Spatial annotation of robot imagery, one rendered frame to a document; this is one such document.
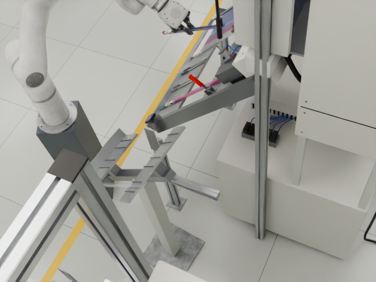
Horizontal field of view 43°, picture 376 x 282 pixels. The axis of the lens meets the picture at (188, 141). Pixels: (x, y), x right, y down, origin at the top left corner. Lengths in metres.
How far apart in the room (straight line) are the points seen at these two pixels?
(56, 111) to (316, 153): 1.14
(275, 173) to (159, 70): 1.48
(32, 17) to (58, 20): 2.00
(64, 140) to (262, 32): 1.25
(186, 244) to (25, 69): 1.25
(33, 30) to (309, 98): 1.03
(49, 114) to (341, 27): 1.35
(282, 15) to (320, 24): 0.10
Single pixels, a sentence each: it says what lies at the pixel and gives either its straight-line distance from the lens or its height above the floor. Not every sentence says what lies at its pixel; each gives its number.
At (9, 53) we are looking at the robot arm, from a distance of 2.04.
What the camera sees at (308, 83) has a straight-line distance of 1.46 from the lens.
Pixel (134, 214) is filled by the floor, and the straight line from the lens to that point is 2.72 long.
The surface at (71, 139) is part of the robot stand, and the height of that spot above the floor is 0.64.
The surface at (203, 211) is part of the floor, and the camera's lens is 2.66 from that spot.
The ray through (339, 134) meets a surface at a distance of 1.61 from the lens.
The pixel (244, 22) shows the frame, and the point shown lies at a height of 1.48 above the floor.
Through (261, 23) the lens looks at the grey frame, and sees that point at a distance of 1.30.
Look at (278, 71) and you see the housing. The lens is 1.57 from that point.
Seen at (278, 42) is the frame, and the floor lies 1.44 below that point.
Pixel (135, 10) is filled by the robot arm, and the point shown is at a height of 1.08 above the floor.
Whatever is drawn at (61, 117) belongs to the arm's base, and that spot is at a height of 0.75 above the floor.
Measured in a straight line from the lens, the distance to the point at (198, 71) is 2.09.
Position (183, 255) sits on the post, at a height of 0.01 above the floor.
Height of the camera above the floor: 2.41
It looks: 56 degrees down
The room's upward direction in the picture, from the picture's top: 13 degrees counter-clockwise
